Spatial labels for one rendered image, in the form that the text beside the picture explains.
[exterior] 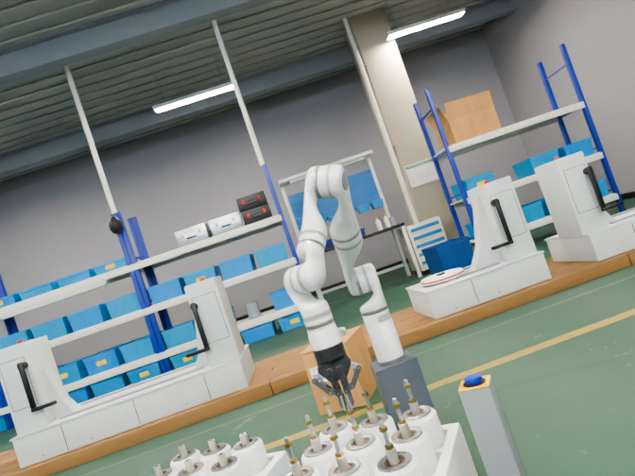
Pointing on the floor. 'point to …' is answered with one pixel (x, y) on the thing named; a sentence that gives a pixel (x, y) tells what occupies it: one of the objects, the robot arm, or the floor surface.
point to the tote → (449, 255)
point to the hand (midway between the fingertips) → (346, 400)
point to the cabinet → (423, 234)
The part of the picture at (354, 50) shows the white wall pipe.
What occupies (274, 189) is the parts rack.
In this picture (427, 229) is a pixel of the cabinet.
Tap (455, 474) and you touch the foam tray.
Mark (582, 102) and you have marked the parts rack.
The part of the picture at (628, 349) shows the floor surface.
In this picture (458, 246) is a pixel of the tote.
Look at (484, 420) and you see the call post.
